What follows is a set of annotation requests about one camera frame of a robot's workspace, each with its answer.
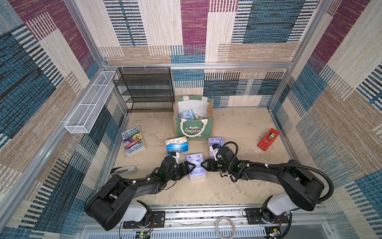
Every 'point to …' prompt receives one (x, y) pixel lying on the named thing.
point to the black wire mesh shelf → (145, 88)
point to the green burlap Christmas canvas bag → (200, 129)
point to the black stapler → (123, 170)
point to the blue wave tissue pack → (178, 145)
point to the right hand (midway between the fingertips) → (206, 166)
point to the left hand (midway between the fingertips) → (193, 168)
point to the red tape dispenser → (268, 139)
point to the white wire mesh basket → (84, 118)
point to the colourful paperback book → (133, 141)
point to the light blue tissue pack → (188, 114)
